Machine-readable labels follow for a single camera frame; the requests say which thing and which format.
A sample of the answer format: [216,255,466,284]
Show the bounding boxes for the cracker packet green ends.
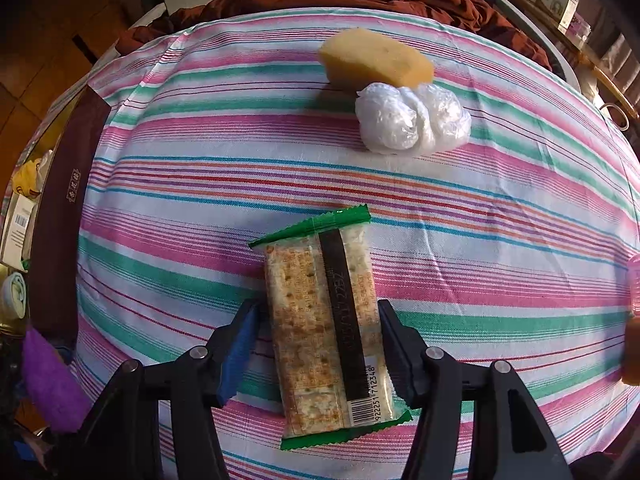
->
[250,205,411,451]

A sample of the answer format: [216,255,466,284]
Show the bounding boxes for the white tea carton box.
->
[1,193,38,273]

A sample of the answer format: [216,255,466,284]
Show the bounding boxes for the orange sponge wedge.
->
[622,315,640,386]

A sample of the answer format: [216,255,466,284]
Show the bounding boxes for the gold metal tin box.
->
[1,93,81,285]

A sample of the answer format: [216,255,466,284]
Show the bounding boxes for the pink hair roller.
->
[627,254,640,315]

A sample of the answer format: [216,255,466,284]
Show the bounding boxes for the striped bed sheet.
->
[72,8,639,460]

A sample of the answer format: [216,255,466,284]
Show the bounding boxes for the wooden side table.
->
[506,0,640,122]

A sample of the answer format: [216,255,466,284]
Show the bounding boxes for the wooden wardrobe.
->
[1,0,130,184]

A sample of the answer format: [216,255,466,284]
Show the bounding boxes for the rust brown blanket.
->
[115,0,552,70]

